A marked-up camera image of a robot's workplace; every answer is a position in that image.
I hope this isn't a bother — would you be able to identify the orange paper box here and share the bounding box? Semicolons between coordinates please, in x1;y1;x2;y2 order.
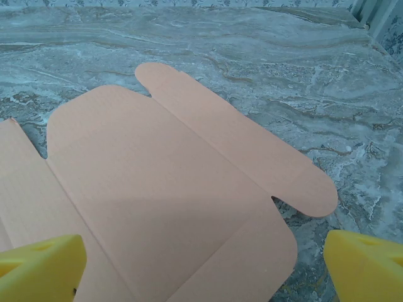
0;62;339;302

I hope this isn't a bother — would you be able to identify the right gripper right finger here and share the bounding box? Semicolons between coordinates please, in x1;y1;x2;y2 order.
324;229;403;302

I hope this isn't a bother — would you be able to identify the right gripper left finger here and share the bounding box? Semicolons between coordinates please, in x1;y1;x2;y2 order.
0;234;88;302

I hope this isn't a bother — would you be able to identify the aluminium frame corner post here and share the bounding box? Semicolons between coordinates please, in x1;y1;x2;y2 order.
348;0;403;40

